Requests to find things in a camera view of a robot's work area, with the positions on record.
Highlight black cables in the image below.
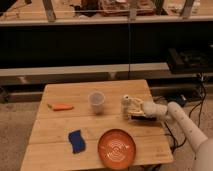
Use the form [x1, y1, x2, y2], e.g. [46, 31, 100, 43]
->
[161, 73, 208, 154]

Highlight black crate on shelf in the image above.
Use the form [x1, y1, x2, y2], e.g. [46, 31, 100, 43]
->
[167, 48, 213, 74]

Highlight clear plastic cup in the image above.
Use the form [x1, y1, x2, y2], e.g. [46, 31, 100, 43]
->
[88, 91, 105, 114]

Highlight wooden table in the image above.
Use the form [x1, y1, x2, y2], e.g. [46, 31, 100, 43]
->
[21, 80, 173, 171]

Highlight long metal shelf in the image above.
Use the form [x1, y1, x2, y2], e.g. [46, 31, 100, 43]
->
[0, 62, 213, 86]

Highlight white plastic bottle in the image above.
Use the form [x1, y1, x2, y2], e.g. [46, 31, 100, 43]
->
[121, 95, 131, 119]

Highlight blue sponge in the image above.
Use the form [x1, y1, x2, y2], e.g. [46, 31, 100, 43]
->
[68, 130, 86, 154]

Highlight orange toy carrot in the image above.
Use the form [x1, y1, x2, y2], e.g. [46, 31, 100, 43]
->
[48, 104, 74, 111]

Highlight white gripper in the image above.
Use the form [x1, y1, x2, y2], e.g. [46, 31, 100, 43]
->
[129, 97, 168, 121]

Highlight orange ridged plate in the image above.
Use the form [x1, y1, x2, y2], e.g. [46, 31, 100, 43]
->
[97, 129, 136, 170]

